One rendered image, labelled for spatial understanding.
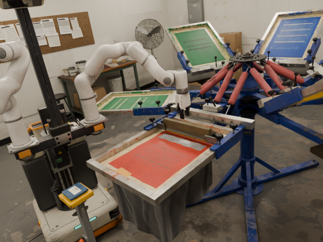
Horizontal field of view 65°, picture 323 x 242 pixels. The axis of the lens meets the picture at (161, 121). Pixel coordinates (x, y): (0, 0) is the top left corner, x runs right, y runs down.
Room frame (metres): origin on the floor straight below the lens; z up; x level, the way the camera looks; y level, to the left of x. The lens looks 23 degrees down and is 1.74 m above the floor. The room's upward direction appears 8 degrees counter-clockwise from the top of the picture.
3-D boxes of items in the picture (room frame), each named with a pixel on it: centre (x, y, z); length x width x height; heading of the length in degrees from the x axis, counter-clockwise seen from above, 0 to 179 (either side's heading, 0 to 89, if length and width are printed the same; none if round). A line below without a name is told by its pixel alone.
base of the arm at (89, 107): (1.63, 0.46, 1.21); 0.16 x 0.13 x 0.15; 32
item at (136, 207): (1.19, 0.20, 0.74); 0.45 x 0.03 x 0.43; 43
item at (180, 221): (1.20, -0.11, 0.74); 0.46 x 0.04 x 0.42; 133
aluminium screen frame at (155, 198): (1.39, -0.01, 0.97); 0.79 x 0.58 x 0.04; 133
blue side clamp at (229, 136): (1.35, -0.37, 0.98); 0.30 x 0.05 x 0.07; 133
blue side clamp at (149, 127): (1.75, 0.01, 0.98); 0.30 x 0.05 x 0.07; 133
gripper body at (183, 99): (1.52, -0.15, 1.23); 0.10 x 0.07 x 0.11; 133
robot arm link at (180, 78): (1.53, -0.12, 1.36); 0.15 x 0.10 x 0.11; 81
